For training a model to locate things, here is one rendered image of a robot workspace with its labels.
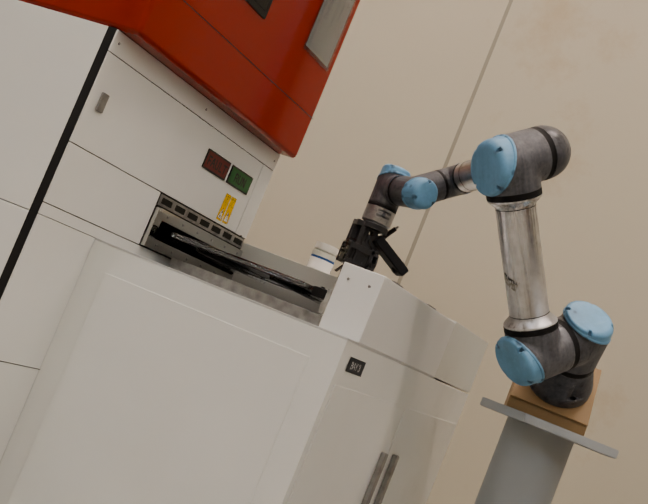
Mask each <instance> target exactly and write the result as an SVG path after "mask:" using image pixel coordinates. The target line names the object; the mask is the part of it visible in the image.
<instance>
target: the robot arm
mask: <svg viewBox="0 0 648 504"><path fill-rule="evenodd" d="M570 157H571V146H570V143H569V140H568V138H567V137H566V136H565V134H564V133H563V132H561V131H560V130H559V129H557V128H555V127H552V126H547V125H539V126H534V127H530V128H527V129H523V130H519V131H515V132H511V133H507V134H500V135H496V136H494V137H492V138H490V139H487V140H484V141H483V142H481V143H480V144H479V145H478V146H477V149H476V150H475V151H474V153H473V155H472V159H470V160H467V161H465V162H462V163H458V164H455V165H452V166H449V167H446V168H442V169H438V170H435V171H431V172H427V173H423V174H420V175H416V176H411V174H410V173H409V172H408V171H407V170H405V169H404V168H401V167H399V166H396V165H393V164H385V165H384V166H383V167H382V169H381V172H380V174H379V175H378V176H377V181H376V183H375V186H374V188H373V191H372V193H371V196H370V198H369V201H368V203H367V205H366V208H365V210H364V213H363V215H362V219H363V220H361V219H354V220H353V223H352V225H351V228H350V230H349V233H348V235H347V238H346V240H345V241H344V240H343V242H342V245H341V247H340V250H339V252H338V255H337V257H336V260H338V261H339V262H341V263H344V262H347V263H350V264H353V265H356V266H358V267H361V268H364V269H367V270H369V271H372V272H373V271H374V269H375V267H376V265H377V262H378V258H379V256H378V255H380V256H381V257H382V259H383V260H384V261H385V262H386V264H387V265H388V266H389V268H390V269H391V271H392V272H393V273H394V274H395V275H396V276H404V275H405V274H406V273H407V272H408V268H407V267H406V266H405V264H404V262H403V261H402V260H401V259H400V258H399V256H398V255H397V254H396V253H395V251H394V250H393V249H392V247H391V246H390V245H389V243H388V242H387V241H386V240H385V238H384V237H383V236H382V235H384V236H386V235H387V232H388V230H387V229H390V227H391V224H392V222H393V219H394V217H395V215H396V212H397V210H398V207H399V206H401V207H407V208H411V209H415V210H421V209H428V208H430V207H431V206H432V205H433V204H435V202H438V201H442V200H445V199H448V198H452V197H456V196H459V195H465V194H469V193H471V192H472V191H476V190H478V191H479V192H480V193H481V194H482V195H485V196H486V200H487V203H489V204H490V205H491V206H493V207H494V208H495V212H496V220H497V228H498V235H499V243H500V250H501V258H502V265H503V273H504V281H505V288H506V296H507V303H508V311H509V316H508V318H507V319H506V320H505V321H504V323H503V327H504V335H505V336H503V337H501V338H500V339H499V340H498V341H497V344H496V346H495V354H496V358H497V361H498V364H499V366H500V368H501V369H502V371H503V372H504V373H505V374H506V376H507V377H508V378H509V379H510V380H511V381H513V382H514V383H516V384H518V385H521V386H530V387H531V389H532V390H533V392H534V393H535V394H536V395H537V396H538V397H539V398H540V399H542V400H543V401H545V402H546V403H548V404H550V405H553V406H556V407H559V408H576V407H579V406H581V405H583V404H584V403H585V402H586V401H587V400H588V398H589V396H590V395H591V393H592V390H593V379H594V370H595V368H596V366H597V364H598V362H599V360H600V358H601V356H602V354H603V353H604V351H605V349H606V347H607V345H608V344H609V343H610V341H611V337H612V334H613V331H614V326H613V323H612V320H611V319H610V317H609V316H608V315H607V313H606V312H604V311H603V310H602V309H601V308H599V307H598V306H596V305H594V304H591V303H589V302H586V301H573V302H570V303H569V304H567V306H566V307H565V308H564V309H563V313H562V315H560V316H559V317H557V316H555V315H554V314H553V313H551V312H550V311H549V303H548V295H547V287H546V279H545V271H544V263H543V254H542V246H541V238H540V230H539V222H538V214H537V206H536V203H537V201H538V200H539V198H540V197H541V196H542V185H541V182H542V181H545V180H548V179H551V178H553V177H555V176H557V175H559V174H560V173H561V172H562V171H564V169H565V168H566V167H567V165H568V163H569V161H570ZM369 232H370V235H369ZM378 234H380V236H378ZM342 247H343V248H342ZM340 252H341V253H340ZM339 254H340V255H339Z"/></svg>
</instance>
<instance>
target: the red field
mask: <svg viewBox="0 0 648 504"><path fill-rule="evenodd" d="M204 166H205V167H206V168H208V169H210V170H211V171H213V172H214V173H216V174H217V175H219V176H220V177H222V178H223V179H224V178H225V176H226V174H227V171H228V169H229V166H230V164H229V163H228V162H226V161H225V160H223V159H222V158H221V157H219V156H218V155H216V154H215V153H213V152H212V151H210V152H209V154H208V157H207V159H206V162H205V164H204Z"/></svg>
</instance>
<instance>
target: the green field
mask: <svg viewBox="0 0 648 504"><path fill-rule="evenodd" d="M228 182H230V183H231V184H233V185H234V186H236V187H237V188H239V189H240V190H242V191H243V192H245V193H246V194H247V191H248V189H249V186H250V184H251V182H252V179H251V178H250V177H248V176H247V175H245V174H244V173H242V172H241V171H240V170H238V169H237V168H235V167H234V168H233V170H232V172H231V175H230V177H229V180H228Z"/></svg>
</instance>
